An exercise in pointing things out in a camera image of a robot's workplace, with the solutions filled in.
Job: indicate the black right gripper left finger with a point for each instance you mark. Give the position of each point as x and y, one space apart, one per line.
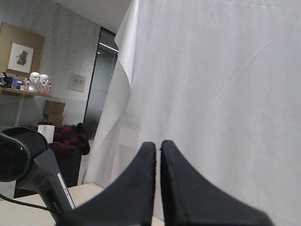
128 201

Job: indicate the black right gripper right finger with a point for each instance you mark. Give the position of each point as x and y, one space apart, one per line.
189 199

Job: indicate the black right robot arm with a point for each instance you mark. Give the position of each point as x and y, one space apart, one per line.
26 158

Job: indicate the red black plaid cloth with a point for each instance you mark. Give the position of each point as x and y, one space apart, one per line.
74 135

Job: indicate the white paper sheet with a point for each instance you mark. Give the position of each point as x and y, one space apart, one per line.
47 131

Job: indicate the stacked cardboard boxes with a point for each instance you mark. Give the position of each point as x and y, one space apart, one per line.
53 112

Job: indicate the white backdrop curtain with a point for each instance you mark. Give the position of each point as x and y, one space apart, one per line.
222 79

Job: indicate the white mannequin head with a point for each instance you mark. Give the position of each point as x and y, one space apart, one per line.
44 80
34 81

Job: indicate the small framed wall notice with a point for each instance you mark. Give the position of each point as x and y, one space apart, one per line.
76 83

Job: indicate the wooden wall shelf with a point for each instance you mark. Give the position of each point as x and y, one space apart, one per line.
21 92

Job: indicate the framed wall picture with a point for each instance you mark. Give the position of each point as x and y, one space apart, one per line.
20 58

